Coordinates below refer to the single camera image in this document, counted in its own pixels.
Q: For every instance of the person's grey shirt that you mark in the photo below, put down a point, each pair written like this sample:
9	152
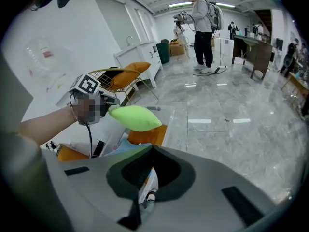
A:
19	178

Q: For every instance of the white water dispenser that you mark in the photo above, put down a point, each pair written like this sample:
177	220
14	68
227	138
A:
48	93

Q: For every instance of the orange sofa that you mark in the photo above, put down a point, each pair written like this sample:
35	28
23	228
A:
70	155

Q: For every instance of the white low cabinet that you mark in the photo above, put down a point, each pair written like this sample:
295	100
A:
224	49

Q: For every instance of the orange square cushion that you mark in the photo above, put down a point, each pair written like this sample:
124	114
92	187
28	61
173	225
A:
149	136

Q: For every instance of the chrome faucet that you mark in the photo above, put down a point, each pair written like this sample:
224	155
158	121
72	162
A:
129	39

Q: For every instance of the green star pillow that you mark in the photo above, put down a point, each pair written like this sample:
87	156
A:
137	118

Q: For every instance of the dark brown desk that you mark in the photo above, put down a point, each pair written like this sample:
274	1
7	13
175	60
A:
260	54

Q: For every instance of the white sink cabinet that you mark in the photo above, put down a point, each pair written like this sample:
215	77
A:
144	57

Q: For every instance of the black white striped sofa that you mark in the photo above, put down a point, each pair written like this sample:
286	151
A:
51	146

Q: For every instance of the white power strip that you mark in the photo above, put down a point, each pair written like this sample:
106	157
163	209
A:
220	69

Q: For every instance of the clear water jug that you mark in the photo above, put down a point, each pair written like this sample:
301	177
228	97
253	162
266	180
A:
41	57

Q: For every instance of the blue star pillow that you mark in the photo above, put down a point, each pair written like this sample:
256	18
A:
128	146

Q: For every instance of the person's left forearm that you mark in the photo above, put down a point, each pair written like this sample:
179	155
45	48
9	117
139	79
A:
48	124

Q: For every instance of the black cloth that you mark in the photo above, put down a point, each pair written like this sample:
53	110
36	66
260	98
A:
108	77

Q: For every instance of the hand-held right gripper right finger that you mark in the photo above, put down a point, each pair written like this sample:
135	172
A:
198	197

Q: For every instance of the brown cardboard box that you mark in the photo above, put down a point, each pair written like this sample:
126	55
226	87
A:
177	49

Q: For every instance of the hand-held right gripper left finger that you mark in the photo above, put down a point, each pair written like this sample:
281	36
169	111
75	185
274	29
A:
101	197

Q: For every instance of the dark green bin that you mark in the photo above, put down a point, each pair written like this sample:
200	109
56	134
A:
163	53

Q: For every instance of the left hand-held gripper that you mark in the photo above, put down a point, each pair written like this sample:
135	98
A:
85	83

